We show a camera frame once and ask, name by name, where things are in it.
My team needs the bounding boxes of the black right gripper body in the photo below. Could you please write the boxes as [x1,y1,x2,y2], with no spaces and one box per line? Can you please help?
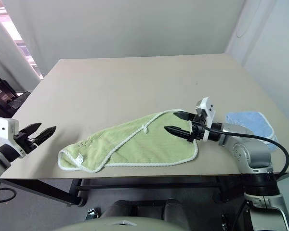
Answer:
[186,112,209,144]

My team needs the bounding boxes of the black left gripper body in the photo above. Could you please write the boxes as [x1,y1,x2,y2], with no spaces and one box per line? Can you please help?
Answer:
[13,130,39,154]

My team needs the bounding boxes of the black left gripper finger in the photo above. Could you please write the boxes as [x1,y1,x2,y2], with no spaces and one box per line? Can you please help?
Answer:
[20,122,42,137]
[35,126,57,145]

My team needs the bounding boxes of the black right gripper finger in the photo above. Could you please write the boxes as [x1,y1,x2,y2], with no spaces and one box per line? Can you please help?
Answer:
[163,126,192,139]
[173,111,196,122]

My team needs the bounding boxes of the light green cloth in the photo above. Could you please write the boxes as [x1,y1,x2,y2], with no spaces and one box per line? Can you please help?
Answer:
[57,109,198,173]

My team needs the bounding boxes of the folded blue towel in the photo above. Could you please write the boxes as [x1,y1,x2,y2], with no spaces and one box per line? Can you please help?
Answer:
[225,110,278,152]

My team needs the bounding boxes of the dark chair at left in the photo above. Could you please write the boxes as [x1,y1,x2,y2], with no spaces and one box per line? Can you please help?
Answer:
[0,80,18,119]

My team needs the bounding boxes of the bright window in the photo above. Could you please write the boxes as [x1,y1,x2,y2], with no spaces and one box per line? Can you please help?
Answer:
[4,12,44,80]

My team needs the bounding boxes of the white curtain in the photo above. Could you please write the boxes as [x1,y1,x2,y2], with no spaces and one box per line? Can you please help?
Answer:
[0,4,42,97]

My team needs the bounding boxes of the shiny metal fitting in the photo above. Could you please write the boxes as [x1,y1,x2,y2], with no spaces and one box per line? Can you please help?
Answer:
[86,208,101,221]

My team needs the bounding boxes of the grey-green robot torso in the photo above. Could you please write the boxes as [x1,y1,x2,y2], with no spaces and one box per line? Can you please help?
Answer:
[54,213,177,231]

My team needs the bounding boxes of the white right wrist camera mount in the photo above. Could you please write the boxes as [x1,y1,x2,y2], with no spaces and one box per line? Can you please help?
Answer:
[195,97,217,141]

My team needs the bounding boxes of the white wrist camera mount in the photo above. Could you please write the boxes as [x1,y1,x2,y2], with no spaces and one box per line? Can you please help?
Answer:
[0,117,25,159]
[195,97,217,141]

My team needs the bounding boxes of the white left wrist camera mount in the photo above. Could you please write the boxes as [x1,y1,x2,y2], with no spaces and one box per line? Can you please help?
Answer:
[0,117,25,159]

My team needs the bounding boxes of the black floor cable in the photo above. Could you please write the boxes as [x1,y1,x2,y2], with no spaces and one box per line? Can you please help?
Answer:
[0,188,17,204]

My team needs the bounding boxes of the black metal table frame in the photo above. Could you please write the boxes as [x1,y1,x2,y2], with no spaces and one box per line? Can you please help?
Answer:
[0,174,246,207]

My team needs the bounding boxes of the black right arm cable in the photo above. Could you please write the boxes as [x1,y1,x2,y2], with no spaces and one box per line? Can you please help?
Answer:
[206,129,289,175]

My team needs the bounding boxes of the white wall cord loop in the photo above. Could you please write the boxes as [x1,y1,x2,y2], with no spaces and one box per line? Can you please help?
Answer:
[235,0,256,39]

